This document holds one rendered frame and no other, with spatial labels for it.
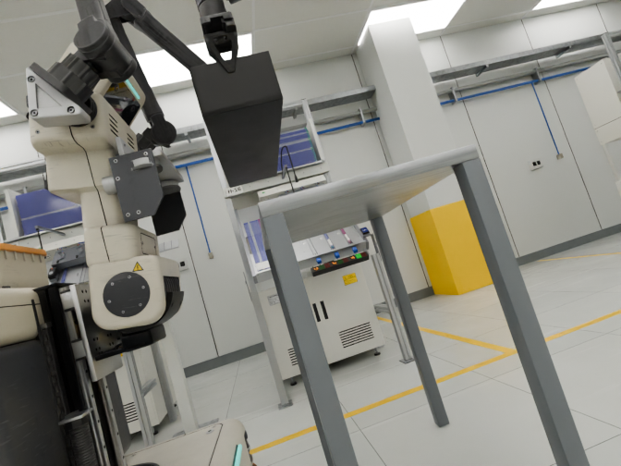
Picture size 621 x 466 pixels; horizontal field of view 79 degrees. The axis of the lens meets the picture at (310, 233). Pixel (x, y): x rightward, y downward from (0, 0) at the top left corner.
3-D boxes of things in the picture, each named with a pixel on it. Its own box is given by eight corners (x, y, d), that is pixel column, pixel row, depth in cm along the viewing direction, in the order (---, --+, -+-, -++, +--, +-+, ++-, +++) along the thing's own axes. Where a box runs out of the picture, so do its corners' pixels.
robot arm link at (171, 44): (115, 16, 121) (115, 2, 112) (127, 2, 122) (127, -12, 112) (226, 106, 141) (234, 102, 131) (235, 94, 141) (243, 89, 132)
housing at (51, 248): (122, 249, 252) (113, 233, 243) (43, 270, 243) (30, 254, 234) (123, 241, 258) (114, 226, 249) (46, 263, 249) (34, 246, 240)
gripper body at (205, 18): (237, 50, 86) (228, 21, 87) (234, 18, 76) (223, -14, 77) (209, 56, 85) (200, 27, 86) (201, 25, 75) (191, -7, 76)
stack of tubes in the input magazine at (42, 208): (108, 214, 248) (98, 176, 250) (23, 236, 239) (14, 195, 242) (115, 217, 260) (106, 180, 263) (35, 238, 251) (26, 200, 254)
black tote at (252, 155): (229, 188, 134) (221, 158, 135) (276, 176, 136) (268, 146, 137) (201, 117, 77) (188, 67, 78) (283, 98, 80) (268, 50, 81)
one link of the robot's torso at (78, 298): (69, 389, 86) (45, 285, 89) (117, 363, 114) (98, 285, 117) (187, 351, 90) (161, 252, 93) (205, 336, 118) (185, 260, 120)
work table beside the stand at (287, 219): (393, 666, 62) (257, 202, 70) (327, 464, 131) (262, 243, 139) (623, 556, 68) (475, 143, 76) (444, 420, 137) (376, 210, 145)
